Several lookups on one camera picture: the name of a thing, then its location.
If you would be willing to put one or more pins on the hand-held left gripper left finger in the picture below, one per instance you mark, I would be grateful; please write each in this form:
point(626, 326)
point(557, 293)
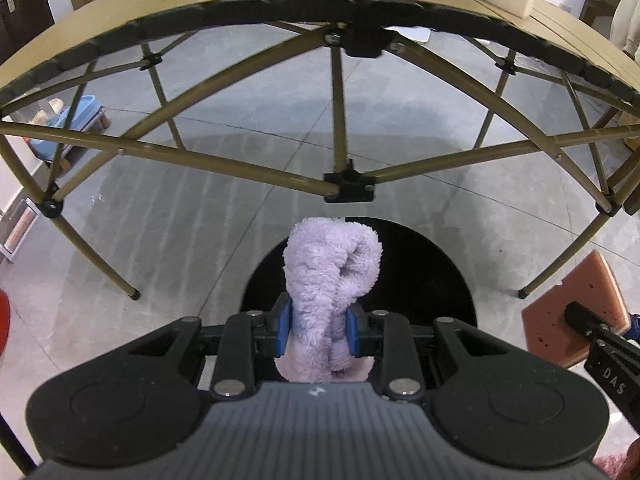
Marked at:
point(282, 325)

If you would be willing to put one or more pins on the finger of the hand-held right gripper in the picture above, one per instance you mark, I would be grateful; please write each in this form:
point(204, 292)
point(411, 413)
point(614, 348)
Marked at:
point(635, 326)
point(582, 317)

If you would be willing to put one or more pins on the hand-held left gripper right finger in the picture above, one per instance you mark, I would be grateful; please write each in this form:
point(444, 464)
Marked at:
point(355, 331)

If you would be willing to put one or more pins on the pink sponge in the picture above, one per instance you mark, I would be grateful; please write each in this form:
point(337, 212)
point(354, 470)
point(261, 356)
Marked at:
point(555, 320)

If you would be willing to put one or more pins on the lilac fluffy towel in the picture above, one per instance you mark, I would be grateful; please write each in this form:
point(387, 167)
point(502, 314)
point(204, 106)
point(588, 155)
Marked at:
point(320, 280)

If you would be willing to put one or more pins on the black round bin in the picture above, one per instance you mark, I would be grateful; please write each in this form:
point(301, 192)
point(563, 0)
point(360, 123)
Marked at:
point(425, 280)

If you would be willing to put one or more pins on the person's right forearm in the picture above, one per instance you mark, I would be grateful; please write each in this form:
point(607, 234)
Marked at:
point(632, 460)

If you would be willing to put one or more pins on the person's pink clothing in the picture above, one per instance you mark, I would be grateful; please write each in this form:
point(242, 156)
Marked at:
point(610, 466)

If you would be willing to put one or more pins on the red plastic bucket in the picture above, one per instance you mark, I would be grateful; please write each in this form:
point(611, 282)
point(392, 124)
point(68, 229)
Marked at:
point(4, 320)

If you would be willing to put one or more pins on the white electric heater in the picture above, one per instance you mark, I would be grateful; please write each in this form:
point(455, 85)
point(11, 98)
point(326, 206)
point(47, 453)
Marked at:
point(20, 230)

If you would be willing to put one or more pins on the blue plastic pet tray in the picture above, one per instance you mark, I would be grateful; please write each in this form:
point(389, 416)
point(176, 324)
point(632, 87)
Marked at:
point(82, 107)

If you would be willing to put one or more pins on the beige cloth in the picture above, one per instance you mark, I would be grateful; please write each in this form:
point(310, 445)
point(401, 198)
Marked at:
point(627, 20)

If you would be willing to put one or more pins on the clear pet water dispenser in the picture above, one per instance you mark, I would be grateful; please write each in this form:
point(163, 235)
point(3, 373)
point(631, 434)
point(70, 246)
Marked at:
point(42, 142)

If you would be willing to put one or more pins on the dark wooden side table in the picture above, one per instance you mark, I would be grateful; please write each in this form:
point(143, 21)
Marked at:
point(597, 2)

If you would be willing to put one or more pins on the tan slatted folding table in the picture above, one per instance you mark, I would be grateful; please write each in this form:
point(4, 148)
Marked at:
point(150, 10)

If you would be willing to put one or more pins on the dark brown door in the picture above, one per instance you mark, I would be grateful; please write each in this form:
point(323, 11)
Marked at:
point(20, 15)

